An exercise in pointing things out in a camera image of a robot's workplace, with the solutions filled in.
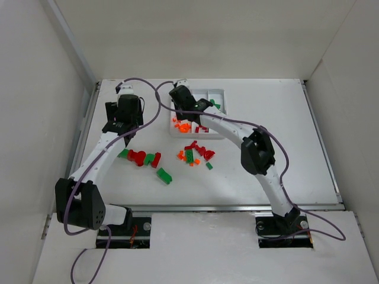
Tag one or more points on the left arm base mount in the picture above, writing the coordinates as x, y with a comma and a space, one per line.
137, 237

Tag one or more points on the green triangular lego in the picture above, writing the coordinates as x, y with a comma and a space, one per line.
212, 102

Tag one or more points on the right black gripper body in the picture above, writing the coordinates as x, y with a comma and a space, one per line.
180, 112

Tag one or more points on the green red long lego assembly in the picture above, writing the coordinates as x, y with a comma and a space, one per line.
141, 158

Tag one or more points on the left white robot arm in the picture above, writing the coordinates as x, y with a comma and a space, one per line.
78, 198

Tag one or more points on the green 2x3 lego plate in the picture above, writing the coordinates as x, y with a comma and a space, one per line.
189, 158

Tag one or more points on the green arch lego brick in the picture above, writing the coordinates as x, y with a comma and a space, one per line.
164, 176

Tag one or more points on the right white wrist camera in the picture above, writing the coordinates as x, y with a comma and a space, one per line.
182, 82

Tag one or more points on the orange round lego piece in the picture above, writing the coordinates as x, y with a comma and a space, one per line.
184, 128

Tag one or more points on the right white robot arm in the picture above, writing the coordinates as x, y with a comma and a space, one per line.
256, 149

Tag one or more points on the white three-compartment tray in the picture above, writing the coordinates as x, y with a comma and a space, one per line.
206, 128

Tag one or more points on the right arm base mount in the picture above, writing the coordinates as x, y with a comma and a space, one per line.
273, 235

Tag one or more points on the small green lego wedge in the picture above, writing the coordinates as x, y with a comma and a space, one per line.
209, 166

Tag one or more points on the red round dome lego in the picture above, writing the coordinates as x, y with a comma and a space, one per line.
208, 154

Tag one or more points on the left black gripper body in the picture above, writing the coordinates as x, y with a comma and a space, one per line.
110, 107

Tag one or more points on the aluminium rail front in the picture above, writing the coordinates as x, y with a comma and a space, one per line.
226, 208

